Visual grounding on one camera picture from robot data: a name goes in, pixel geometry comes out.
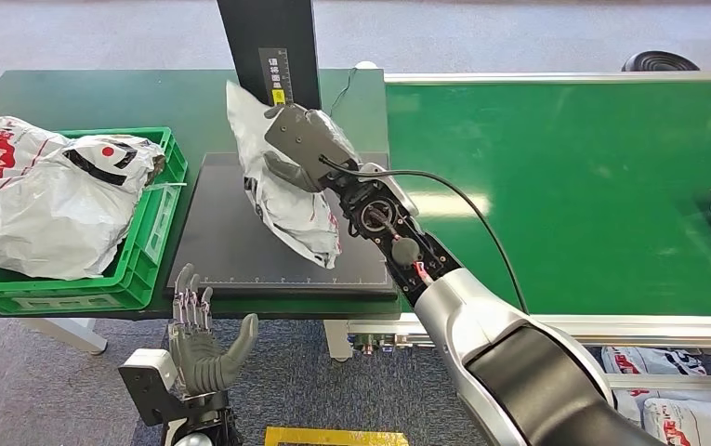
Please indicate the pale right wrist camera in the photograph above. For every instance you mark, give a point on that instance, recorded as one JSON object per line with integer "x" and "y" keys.
{"x": 395, "y": 188}

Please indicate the large white poly package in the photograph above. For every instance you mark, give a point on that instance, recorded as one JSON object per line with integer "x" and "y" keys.
{"x": 41, "y": 203}

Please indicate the small white round object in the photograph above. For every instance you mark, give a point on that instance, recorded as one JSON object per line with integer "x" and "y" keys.
{"x": 365, "y": 64}

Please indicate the black scanner base plate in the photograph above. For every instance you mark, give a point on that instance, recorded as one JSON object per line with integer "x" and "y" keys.
{"x": 226, "y": 246}

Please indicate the white table leg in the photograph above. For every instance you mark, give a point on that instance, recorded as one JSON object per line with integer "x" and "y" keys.
{"x": 69, "y": 332}
{"x": 338, "y": 338}

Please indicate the aluminium conveyor frame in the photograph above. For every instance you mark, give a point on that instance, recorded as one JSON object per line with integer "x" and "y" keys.
{"x": 638, "y": 329}

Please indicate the green plastic crate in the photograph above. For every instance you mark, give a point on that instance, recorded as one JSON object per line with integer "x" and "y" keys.
{"x": 139, "y": 258}

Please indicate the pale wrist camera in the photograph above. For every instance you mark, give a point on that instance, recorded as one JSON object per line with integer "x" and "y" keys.
{"x": 395, "y": 188}
{"x": 146, "y": 381}

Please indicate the white poly mailer package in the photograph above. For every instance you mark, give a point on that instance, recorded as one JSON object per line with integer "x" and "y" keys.
{"x": 296, "y": 215}
{"x": 650, "y": 363}
{"x": 693, "y": 425}

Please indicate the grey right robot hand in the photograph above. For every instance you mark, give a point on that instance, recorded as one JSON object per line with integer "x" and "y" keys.
{"x": 302, "y": 138}

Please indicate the green conveyor belt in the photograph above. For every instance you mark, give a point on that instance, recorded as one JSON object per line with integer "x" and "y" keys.
{"x": 576, "y": 154}

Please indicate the black ribbed round object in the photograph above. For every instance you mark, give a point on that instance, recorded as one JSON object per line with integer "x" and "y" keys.
{"x": 660, "y": 61}

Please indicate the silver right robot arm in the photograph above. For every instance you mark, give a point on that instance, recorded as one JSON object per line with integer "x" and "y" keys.
{"x": 503, "y": 351}

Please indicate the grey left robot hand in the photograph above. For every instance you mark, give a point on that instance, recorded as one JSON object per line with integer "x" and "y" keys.
{"x": 201, "y": 363}

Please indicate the black yellow column label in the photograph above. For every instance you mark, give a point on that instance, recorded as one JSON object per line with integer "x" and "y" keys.
{"x": 278, "y": 71}

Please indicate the black scanner column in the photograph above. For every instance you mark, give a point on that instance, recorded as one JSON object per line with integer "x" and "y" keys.
{"x": 250, "y": 37}

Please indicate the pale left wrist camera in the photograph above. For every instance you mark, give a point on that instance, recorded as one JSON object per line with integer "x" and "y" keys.
{"x": 146, "y": 381}

